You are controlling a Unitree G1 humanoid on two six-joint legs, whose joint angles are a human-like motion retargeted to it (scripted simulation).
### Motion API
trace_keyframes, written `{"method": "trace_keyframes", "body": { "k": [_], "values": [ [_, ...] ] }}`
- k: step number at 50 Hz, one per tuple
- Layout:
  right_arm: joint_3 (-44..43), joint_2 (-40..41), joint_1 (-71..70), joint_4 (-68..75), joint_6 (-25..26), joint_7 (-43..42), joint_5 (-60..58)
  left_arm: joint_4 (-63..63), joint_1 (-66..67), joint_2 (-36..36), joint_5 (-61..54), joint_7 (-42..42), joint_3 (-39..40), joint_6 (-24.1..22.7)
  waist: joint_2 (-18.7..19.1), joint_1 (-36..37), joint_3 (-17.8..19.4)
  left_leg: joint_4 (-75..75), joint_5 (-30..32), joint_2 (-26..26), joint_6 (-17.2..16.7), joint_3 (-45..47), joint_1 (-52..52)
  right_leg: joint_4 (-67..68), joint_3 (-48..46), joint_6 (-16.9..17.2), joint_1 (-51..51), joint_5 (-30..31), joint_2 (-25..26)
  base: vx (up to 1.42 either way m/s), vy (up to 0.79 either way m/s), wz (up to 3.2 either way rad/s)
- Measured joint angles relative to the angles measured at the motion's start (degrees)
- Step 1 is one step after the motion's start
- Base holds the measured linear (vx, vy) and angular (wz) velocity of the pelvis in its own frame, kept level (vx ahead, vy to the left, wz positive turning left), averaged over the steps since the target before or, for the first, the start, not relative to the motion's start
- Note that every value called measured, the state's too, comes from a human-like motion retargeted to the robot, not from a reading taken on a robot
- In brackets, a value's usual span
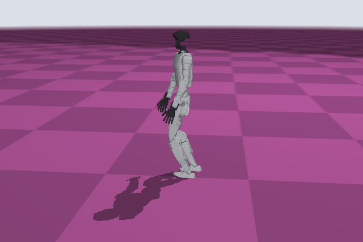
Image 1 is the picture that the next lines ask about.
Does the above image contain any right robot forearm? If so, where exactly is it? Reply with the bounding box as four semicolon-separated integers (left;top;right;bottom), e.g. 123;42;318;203
166;78;176;98

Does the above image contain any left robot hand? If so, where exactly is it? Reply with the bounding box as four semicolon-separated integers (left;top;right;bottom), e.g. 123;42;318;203
162;102;179;124

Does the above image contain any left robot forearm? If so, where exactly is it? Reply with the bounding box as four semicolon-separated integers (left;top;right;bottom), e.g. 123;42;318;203
172;80;187;108

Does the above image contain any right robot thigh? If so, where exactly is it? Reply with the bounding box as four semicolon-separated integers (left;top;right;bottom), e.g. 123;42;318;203
176;116;187;142

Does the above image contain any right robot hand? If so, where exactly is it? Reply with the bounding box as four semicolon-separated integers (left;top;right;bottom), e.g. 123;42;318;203
157;92;170;112

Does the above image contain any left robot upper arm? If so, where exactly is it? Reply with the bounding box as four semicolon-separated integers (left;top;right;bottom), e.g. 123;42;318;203
181;55;192;87

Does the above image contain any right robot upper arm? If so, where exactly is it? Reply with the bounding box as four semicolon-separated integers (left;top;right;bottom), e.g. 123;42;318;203
171;53;176;81

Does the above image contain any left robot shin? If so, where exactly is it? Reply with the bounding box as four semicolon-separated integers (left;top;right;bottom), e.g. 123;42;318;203
169;139;191;175

